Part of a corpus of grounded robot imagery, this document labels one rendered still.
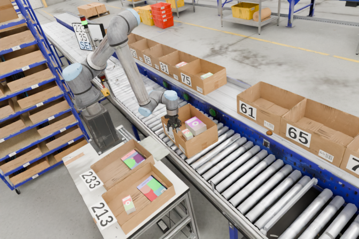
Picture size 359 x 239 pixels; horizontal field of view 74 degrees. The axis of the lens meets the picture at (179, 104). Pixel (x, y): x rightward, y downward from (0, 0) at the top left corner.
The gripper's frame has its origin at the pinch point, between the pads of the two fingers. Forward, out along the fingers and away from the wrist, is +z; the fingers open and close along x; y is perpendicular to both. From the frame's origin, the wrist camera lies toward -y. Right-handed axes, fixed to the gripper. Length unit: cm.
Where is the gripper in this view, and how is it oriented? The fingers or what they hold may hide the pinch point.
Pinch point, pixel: (173, 133)
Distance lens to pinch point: 190.4
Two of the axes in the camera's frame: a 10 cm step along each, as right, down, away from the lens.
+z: 0.8, 8.6, 5.1
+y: 5.8, 3.8, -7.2
